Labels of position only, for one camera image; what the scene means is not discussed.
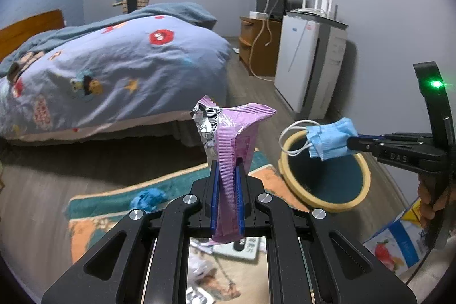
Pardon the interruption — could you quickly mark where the crumpled white paper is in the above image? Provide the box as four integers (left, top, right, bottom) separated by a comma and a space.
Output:
187, 247, 215, 290

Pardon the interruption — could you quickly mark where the blue face mask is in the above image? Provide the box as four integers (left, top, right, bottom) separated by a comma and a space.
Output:
279, 118, 358, 161

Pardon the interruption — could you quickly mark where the white air purifier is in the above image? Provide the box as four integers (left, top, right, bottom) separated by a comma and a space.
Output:
274, 9, 349, 119

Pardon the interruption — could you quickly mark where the wooden cabinet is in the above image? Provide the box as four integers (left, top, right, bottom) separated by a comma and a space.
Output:
239, 16, 284, 77

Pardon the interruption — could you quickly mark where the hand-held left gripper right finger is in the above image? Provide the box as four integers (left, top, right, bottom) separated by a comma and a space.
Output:
235, 162, 419, 304

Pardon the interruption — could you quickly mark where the wooden headboard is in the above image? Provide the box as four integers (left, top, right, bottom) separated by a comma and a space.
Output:
0, 9, 66, 62

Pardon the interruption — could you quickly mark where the printed blue blanket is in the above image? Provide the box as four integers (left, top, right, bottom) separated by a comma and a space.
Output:
0, 2, 234, 142

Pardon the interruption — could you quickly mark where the white flat packet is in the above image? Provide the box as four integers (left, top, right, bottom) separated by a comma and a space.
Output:
212, 236, 261, 264

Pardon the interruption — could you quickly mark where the teal bin with yellow rim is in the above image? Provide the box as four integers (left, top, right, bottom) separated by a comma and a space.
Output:
279, 130, 371, 213

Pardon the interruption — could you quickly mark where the person's right hand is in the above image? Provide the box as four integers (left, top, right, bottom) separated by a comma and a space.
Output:
416, 179, 451, 228

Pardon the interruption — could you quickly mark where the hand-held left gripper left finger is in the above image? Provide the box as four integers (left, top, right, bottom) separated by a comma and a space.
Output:
41, 160, 220, 304

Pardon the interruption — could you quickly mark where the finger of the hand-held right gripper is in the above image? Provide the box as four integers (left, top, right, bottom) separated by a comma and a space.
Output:
346, 132, 447, 172

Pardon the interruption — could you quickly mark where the white cable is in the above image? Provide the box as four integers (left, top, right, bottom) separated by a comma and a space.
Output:
249, 0, 283, 81

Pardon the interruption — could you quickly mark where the blue fruit print carton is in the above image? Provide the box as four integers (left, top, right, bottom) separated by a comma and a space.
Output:
363, 199, 434, 278

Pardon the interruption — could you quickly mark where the purple snack wrapper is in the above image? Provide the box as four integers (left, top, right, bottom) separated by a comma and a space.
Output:
190, 95, 278, 243

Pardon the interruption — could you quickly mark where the white router with antennas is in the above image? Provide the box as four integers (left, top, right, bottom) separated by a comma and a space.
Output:
296, 0, 337, 20

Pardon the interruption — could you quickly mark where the teal and orange patterned rug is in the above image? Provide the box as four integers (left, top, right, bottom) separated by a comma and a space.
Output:
66, 147, 311, 266

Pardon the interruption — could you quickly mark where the plaid cloth bag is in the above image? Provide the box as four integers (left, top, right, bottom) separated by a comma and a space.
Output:
121, 0, 152, 15

